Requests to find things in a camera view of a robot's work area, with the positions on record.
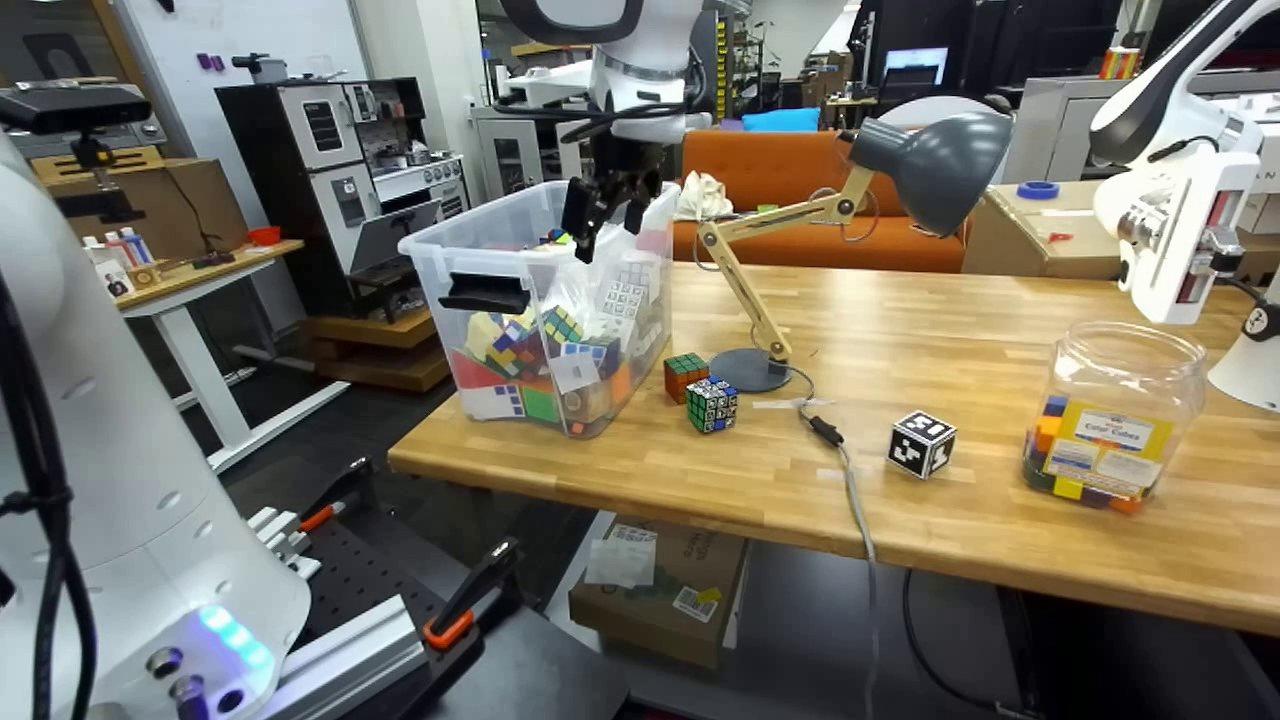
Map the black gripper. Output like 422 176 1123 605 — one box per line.
558 135 663 260

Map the clear jar with blocks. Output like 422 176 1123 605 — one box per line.
1018 320 1204 516

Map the black bin latch handle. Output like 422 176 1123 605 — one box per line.
439 274 533 314

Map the green red Rubik's cube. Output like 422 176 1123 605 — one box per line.
663 351 707 404

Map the orange sofa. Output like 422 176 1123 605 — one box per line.
666 125 972 275

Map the grey desk lamp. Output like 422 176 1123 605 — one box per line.
697 112 1012 394

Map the grey lamp power cable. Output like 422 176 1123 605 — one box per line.
796 394 893 720

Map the multicolour Rubik's cube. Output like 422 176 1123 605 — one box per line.
682 376 734 438

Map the clear plastic storage bin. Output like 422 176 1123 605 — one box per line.
395 179 678 442

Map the cardboard box under table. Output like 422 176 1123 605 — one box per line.
566 520 749 668

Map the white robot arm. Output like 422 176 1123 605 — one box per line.
499 0 713 260

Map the black white marker cube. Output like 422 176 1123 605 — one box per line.
889 410 956 481

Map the white foreground robot base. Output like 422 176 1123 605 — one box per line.
0 154 310 720

